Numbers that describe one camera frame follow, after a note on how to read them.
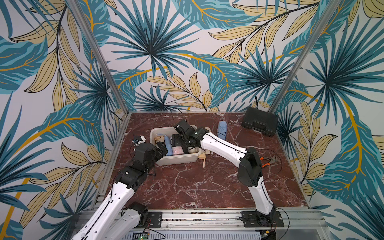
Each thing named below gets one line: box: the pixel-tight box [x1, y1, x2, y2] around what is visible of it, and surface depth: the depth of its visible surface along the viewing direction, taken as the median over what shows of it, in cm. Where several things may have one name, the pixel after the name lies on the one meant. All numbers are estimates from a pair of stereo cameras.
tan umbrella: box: [154, 136, 165, 146], surface depth 95 cm
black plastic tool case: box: [242, 106, 279, 137], surface depth 109 cm
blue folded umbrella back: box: [217, 120, 228, 140], surface depth 108 cm
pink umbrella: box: [172, 146, 185, 155], surface depth 90 cm
